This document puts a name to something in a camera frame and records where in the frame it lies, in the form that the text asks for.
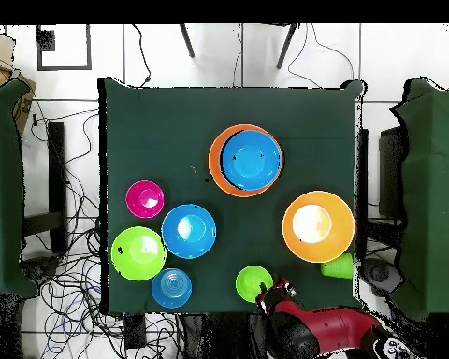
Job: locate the small green plastic bowl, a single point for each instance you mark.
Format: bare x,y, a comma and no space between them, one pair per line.
249,282

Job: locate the green plastic cup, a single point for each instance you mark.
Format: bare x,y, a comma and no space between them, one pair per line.
338,267

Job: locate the blue plastic bowl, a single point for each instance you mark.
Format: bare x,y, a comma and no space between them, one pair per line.
250,160
189,245

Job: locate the large orange plastic bowl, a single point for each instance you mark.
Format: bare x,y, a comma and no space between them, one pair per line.
214,164
338,239

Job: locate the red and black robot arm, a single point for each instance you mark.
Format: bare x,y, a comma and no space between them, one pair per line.
333,329

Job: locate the small translucent blue bowl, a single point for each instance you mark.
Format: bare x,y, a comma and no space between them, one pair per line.
171,288

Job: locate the large green plastic bowl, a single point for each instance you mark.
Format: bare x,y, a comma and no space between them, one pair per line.
138,263

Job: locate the black power strip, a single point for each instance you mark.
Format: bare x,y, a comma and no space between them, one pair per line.
134,333

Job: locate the small pink plastic bowl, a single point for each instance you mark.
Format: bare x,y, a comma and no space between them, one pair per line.
144,198

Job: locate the black box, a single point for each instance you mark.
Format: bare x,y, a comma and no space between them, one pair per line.
393,168

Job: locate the dark green table cloth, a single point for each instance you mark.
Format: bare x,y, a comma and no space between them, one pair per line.
164,131

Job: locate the green cloth covered table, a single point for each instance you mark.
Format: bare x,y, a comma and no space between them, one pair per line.
3,187
434,187

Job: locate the black stand base with knob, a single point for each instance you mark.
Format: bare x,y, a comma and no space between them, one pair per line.
41,270

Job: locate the black floor stand bar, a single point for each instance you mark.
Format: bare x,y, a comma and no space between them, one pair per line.
57,168

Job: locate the black tripod leg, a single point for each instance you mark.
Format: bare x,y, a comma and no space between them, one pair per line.
187,41
286,46

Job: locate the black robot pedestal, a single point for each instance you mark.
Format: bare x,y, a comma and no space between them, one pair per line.
224,336

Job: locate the black square frame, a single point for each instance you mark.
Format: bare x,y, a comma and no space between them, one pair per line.
45,41

